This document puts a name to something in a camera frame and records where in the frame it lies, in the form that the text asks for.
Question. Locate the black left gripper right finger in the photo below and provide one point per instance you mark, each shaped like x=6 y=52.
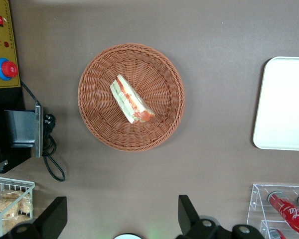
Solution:
x=188 y=214

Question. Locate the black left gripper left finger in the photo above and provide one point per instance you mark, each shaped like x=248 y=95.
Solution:
x=56 y=216

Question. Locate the triangular sandwich white bread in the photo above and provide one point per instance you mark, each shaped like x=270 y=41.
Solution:
x=129 y=99

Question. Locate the cream plastic tray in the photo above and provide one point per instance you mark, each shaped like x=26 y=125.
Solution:
x=284 y=104

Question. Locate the round brown wicker basket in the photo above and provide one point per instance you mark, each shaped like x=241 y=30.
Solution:
x=102 y=74

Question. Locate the clear bag rice crackers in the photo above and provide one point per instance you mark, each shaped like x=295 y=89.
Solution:
x=2 y=207
x=17 y=222
x=17 y=196

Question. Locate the clear acrylic bottle rack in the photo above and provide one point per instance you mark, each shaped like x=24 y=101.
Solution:
x=257 y=199

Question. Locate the black fryer yellow control panel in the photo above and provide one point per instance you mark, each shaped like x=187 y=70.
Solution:
x=5 y=30

